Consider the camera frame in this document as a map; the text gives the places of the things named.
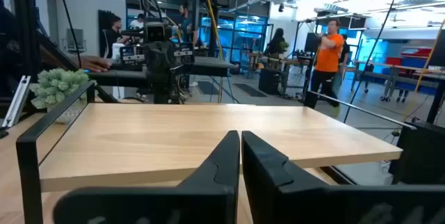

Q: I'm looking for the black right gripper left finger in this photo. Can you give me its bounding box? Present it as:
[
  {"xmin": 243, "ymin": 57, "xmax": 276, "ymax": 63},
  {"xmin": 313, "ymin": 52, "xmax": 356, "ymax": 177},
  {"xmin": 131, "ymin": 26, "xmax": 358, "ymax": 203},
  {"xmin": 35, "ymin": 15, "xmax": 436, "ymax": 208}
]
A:
[{"xmin": 52, "ymin": 129, "xmax": 241, "ymax": 224}]

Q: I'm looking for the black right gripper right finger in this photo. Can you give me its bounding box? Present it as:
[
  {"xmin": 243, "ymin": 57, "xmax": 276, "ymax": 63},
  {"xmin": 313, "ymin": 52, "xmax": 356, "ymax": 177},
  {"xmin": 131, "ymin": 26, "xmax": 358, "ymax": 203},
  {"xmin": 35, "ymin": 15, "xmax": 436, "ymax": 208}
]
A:
[{"xmin": 241, "ymin": 129, "xmax": 445, "ymax": 224}]

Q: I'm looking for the black labelled equipment box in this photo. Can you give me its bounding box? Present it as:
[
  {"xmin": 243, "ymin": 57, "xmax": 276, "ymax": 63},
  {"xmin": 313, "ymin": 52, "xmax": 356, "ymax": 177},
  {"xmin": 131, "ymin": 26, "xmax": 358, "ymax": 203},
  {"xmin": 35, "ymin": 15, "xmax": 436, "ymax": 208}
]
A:
[
  {"xmin": 173, "ymin": 42, "xmax": 195, "ymax": 65},
  {"xmin": 119, "ymin": 44, "xmax": 145, "ymax": 67}
]

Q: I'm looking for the person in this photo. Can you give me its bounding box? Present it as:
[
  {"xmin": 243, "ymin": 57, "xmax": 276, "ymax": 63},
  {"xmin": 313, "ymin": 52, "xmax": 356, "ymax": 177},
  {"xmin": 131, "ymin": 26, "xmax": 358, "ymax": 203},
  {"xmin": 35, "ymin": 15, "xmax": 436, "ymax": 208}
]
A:
[
  {"xmin": 308, "ymin": 18, "xmax": 346, "ymax": 109},
  {"xmin": 129, "ymin": 13, "xmax": 145, "ymax": 30},
  {"xmin": 339, "ymin": 34, "xmax": 351, "ymax": 79},
  {"xmin": 178, "ymin": 3, "xmax": 196, "ymax": 44},
  {"xmin": 103, "ymin": 15, "xmax": 123, "ymax": 58},
  {"xmin": 265, "ymin": 28, "xmax": 290, "ymax": 58}
]

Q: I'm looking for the dark grey desk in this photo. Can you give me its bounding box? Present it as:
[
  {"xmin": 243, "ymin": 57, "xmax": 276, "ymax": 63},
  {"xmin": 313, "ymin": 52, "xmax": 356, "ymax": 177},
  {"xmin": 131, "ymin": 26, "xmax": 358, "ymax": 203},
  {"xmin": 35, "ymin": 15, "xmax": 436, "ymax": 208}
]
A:
[{"xmin": 86, "ymin": 56, "xmax": 237, "ymax": 88}]

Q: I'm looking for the dark floor mat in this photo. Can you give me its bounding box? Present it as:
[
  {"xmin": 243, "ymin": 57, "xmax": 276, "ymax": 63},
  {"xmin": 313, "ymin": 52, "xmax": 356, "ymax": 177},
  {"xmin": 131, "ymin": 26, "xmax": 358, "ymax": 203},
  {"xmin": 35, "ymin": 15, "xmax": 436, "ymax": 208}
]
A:
[
  {"xmin": 197, "ymin": 80, "xmax": 220, "ymax": 96},
  {"xmin": 233, "ymin": 83, "xmax": 268, "ymax": 98}
]

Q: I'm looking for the person's hand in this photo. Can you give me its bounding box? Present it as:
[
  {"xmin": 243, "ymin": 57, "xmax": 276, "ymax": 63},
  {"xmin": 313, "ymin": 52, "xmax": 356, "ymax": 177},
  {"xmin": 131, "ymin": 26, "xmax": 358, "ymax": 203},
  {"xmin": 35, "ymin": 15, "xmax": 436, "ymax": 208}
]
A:
[{"xmin": 80, "ymin": 56, "xmax": 113, "ymax": 73}]

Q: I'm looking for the grey chair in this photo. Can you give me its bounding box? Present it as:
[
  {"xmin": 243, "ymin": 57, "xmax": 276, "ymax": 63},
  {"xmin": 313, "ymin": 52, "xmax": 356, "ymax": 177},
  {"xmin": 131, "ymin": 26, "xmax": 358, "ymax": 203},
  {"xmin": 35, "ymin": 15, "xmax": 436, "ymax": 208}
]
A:
[{"xmin": 63, "ymin": 28, "xmax": 87, "ymax": 54}]

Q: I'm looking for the green artificial potted plant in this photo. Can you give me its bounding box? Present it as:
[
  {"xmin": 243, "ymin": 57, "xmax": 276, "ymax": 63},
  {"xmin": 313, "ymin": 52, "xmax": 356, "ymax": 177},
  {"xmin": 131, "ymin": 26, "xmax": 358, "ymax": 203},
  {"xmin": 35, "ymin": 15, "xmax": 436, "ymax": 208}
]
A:
[{"xmin": 29, "ymin": 67, "xmax": 98, "ymax": 125}]

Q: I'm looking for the black rolling cabinet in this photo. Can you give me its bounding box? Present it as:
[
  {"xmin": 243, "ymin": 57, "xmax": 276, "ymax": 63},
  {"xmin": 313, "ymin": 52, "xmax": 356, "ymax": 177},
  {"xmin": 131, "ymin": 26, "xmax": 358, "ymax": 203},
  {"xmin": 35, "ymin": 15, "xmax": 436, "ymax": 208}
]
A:
[{"xmin": 259, "ymin": 67, "xmax": 281, "ymax": 95}]

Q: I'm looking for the large black equipment box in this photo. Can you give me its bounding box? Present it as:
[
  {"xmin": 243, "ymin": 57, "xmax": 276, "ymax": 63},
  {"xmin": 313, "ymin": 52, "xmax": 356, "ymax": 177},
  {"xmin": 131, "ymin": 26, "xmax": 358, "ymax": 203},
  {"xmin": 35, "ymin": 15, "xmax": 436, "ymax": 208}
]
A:
[{"xmin": 388, "ymin": 121, "xmax": 445, "ymax": 185}]

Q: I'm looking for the black monitor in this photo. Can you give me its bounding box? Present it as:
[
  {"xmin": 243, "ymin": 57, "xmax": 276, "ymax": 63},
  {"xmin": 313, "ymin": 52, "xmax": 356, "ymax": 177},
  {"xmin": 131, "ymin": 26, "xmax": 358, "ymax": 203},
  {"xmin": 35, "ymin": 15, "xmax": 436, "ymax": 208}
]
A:
[{"xmin": 305, "ymin": 32, "xmax": 321, "ymax": 54}]

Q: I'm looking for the long white work table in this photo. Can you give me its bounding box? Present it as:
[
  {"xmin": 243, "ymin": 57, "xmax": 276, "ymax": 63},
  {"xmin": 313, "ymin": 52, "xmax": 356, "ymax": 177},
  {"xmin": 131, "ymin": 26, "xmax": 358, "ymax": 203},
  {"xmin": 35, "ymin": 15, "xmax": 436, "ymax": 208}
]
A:
[{"xmin": 349, "ymin": 60, "xmax": 445, "ymax": 102}]

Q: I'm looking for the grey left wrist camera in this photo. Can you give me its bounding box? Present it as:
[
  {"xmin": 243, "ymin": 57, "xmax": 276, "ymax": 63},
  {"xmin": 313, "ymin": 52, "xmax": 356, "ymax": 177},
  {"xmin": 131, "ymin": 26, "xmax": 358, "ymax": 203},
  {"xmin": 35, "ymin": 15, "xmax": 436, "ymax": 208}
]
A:
[{"xmin": 143, "ymin": 18, "xmax": 168, "ymax": 43}]

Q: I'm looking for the wooden shelf black metal frame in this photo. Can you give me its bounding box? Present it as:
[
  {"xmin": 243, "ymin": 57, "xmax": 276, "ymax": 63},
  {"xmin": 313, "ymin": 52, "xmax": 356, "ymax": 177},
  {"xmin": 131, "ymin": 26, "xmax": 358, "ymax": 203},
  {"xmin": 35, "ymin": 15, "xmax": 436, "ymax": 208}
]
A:
[{"xmin": 15, "ymin": 80, "xmax": 418, "ymax": 224}]

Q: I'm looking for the blue glass window wall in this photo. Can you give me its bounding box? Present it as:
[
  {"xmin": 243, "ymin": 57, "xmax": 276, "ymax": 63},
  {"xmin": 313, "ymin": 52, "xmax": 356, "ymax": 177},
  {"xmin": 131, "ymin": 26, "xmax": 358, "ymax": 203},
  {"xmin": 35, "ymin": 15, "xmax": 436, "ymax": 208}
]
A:
[{"xmin": 198, "ymin": 13, "xmax": 269, "ymax": 65}]

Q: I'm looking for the thin black cable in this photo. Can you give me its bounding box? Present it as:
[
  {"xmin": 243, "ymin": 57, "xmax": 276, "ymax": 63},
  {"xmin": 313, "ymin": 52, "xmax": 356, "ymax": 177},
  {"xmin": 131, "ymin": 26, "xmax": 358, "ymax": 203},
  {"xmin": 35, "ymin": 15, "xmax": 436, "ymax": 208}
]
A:
[{"xmin": 54, "ymin": 0, "xmax": 83, "ymax": 69}]

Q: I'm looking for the black metal rig frame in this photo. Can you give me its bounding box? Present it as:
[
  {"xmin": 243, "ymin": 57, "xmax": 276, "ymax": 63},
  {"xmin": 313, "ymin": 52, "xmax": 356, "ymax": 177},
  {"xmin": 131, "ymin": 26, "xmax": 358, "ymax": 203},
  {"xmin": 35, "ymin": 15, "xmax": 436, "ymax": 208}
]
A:
[{"xmin": 0, "ymin": 0, "xmax": 119, "ymax": 138}]

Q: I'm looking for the silver aluminium bracket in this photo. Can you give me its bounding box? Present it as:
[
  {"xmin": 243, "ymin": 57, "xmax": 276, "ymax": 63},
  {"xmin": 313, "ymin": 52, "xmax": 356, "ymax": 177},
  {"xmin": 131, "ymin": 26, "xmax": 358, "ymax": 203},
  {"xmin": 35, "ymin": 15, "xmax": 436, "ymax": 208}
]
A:
[{"xmin": 1, "ymin": 75, "xmax": 31, "ymax": 129}]

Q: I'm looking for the long black hanging cable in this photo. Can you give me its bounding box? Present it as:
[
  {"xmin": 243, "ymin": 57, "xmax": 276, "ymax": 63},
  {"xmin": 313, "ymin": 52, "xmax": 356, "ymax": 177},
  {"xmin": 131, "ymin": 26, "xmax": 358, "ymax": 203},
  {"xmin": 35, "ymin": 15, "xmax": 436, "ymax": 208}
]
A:
[{"xmin": 343, "ymin": 0, "xmax": 406, "ymax": 124}]

